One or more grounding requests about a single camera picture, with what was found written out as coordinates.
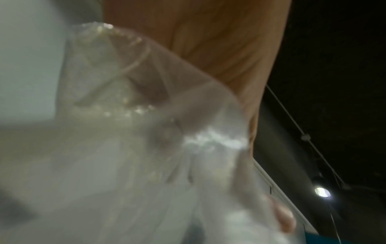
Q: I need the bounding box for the ceiling spotlight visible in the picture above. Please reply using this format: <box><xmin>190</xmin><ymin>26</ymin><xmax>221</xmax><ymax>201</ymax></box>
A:
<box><xmin>310</xmin><ymin>176</ymin><xmax>334</xmax><ymax>200</ymax></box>

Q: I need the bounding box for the person's left hand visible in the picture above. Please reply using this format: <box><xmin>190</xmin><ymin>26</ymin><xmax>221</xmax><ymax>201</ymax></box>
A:
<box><xmin>102</xmin><ymin>0</ymin><xmax>297</xmax><ymax>234</ymax></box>

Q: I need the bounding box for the packet of black straws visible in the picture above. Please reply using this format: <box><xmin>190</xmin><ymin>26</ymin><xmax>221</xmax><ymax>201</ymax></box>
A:
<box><xmin>0</xmin><ymin>21</ymin><xmax>306</xmax><ymax>244</ymax></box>

